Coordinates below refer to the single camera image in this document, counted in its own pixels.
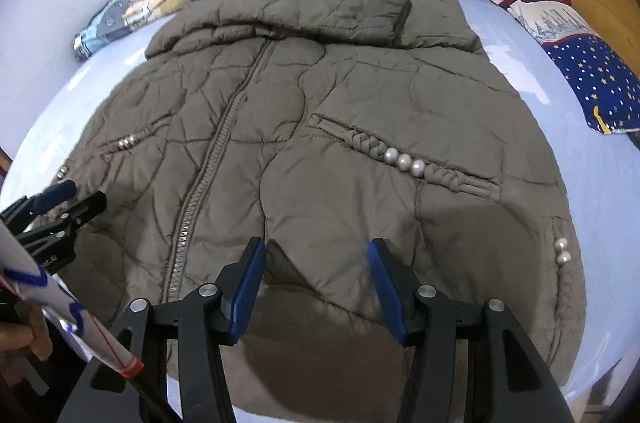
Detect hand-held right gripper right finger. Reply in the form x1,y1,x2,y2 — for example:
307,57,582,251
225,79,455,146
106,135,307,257
366,238,577,423

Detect olive quilted puffer jacket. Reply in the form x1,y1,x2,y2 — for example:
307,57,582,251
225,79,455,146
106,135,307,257
52,0,590,419

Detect person's left hand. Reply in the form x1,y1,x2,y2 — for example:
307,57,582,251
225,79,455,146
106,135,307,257
0,303,54,376

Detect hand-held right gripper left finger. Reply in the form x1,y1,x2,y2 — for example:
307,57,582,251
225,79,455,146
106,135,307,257
57,237,269,423

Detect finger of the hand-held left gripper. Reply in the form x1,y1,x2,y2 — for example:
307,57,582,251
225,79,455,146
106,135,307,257
12,191,108,275
0,179,77,224

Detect blue star print pillow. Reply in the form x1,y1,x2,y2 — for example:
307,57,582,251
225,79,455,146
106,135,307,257
482,0,640,134

